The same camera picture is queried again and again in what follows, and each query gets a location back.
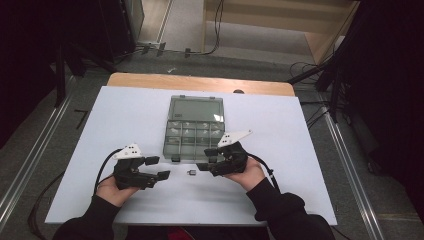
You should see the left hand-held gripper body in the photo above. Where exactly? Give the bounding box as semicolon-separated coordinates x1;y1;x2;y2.
112;143;158;191

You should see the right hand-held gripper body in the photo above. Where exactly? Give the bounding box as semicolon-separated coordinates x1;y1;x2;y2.
209;129;253;178

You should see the grey transparent compartment box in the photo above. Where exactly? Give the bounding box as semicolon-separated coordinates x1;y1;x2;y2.
162;94;226;164

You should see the person's right hand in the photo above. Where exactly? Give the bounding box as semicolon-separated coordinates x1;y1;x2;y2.
223;156;267;192

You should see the person's left hand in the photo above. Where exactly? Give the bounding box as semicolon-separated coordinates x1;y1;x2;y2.
95;177;141;208

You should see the white board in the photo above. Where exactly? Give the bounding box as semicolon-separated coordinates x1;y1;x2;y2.
44;85;338;227

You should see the person's red clothing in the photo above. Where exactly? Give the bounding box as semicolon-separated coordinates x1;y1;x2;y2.
166;226;196;240

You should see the wooden table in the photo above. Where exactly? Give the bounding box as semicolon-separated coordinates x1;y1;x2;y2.
107;72;296;98

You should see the black metal stand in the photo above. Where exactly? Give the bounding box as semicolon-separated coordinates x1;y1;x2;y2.
286;49;349;124
53;41;118;108

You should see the dark cabinet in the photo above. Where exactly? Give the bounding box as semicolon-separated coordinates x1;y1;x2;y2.
98;0;145;63

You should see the light wooden cabinet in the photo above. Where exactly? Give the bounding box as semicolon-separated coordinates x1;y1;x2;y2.
201;0;362;66

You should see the left hand-held gripper cable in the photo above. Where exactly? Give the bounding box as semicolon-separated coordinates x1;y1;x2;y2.
94;148;124;195

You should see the hand-held gripper cable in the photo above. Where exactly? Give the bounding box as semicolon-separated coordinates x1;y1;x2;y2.
94;148;124;195
246;152;282;194

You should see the right hand-held gripper cable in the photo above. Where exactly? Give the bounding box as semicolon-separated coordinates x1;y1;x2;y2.
246;152;282;194

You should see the bundle of black floor cables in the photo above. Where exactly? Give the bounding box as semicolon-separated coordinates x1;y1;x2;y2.
289;61;333;130

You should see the black floor cable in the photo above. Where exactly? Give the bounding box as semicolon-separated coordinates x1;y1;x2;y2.
27;171;66;240

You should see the metal floor rail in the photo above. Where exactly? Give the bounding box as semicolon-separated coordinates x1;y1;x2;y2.
319;108;387;240
0;76;77;232

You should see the black hanging cable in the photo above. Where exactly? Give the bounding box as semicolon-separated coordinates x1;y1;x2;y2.
184;0;225;58

